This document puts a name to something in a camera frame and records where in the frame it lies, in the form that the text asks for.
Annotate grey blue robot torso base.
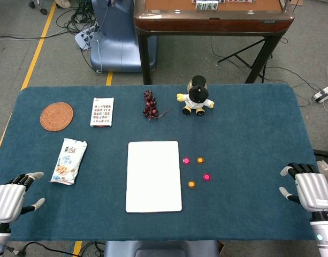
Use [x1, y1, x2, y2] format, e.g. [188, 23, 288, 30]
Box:
[103, 240, 220, 257]

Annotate black power cable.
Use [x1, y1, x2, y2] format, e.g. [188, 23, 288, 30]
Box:
[8, 240, 73, 257]

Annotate mahjong tile row green prints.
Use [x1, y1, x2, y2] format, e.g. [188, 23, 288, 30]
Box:
[195, 1, 219, 11]

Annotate black cable bundle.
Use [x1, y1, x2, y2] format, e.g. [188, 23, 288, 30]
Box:
[56, 0, 100, 35]

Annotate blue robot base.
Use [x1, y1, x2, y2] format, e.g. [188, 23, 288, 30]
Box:
[89, 0, 158, 73]

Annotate dark red grape bunch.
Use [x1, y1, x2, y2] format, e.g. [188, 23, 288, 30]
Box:
[142, 89, 171, 122]

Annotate black plush toy white coat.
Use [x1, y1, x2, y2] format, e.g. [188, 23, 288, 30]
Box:
[176, 75, 215, 117]

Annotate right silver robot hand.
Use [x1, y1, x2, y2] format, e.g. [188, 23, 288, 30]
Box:
[279, 162, 328, 214]

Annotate brown mahjong table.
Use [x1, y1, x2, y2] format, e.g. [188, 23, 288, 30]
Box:
[133, 0, 295, 85]

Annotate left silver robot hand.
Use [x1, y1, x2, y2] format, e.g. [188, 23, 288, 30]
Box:
[0, 171, 46, 223]

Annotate white snack bag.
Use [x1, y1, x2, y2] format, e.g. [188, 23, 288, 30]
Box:
[50, 138, 88, 186]

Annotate blue table cloth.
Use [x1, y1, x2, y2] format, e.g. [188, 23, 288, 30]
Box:
[0, 84, 322, 241]

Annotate brown woven round coaster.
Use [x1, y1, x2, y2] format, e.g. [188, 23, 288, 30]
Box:
[40, 102, 74, 132]

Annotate white power strip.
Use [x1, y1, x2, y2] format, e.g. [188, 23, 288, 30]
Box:
[312, 85, 328, 103]
[74, 25, 100, 51]

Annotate white magnetic board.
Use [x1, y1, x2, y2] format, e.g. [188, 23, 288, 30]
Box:
[125, 140, 183, 214]

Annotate white printed card box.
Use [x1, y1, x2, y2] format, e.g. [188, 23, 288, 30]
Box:
[89, 97, 115, 128]

